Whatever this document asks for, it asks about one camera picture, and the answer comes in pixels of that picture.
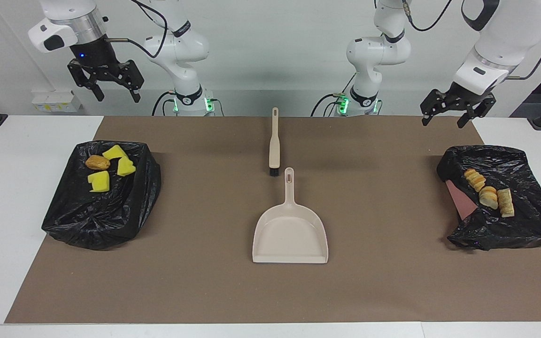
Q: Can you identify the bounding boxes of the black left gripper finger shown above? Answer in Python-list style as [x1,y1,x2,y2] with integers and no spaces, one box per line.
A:
[420,88,454,126]
[456,93,497,129]

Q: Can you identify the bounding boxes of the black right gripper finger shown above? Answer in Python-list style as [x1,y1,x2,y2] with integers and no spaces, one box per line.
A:
[67,59,106,102]
[111,59,145,104]

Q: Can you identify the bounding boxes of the orange striped toy croissant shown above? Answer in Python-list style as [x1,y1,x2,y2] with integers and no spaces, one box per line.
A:
[464,169,487,192]

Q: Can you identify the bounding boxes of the wedge yellow sponge piece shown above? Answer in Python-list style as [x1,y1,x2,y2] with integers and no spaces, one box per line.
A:
[102,145,129,161]

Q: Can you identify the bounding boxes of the brown toy bread roll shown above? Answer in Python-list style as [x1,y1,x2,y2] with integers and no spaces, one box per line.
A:
[85,155,111,170]

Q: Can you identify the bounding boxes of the pale toy dumpling pastry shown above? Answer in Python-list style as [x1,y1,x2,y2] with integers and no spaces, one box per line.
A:
[497,188,515,218]
[479,186,499,210]

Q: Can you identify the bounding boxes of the embossed yellow sponge piece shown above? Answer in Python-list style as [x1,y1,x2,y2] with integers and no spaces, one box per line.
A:
[117,157,137,177]

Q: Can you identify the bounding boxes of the notched yellow sponge piece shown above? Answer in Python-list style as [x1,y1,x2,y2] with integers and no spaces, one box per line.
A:
[86,170,111,193]

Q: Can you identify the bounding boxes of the beige hand brush black bristles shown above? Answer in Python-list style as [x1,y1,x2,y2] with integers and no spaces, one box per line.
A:
[269,107,281,177]

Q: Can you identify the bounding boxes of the beige plastic dustpan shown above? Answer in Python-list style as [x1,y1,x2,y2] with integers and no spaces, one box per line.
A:
[252,167,329,264]

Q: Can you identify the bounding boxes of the pink plastic bin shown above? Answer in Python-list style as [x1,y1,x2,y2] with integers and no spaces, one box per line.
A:
[445,180,479,220]

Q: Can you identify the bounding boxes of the black plastic trash bag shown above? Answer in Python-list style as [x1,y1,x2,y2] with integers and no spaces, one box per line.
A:
[436,145,541,251]
[41,140,162,250]

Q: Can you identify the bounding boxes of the white box on table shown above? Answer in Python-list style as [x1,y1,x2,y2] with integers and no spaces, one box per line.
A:
[31,91,83,113]

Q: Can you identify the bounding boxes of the brown table mat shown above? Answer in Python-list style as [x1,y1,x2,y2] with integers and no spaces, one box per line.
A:
[4,115,541,324]

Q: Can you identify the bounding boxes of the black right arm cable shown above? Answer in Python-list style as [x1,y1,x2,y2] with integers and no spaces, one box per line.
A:
[106,0,168,59]

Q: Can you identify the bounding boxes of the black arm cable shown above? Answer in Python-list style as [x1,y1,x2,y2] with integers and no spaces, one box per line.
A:
[106,0,168,59]
[402,0,541,80]

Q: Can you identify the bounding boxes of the black base power cable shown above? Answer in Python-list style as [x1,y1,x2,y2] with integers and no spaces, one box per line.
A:
[310,70,360,116]
[152,92,177,116]

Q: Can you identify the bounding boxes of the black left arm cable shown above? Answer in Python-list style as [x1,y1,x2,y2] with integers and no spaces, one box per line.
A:
[402,0,541,80]

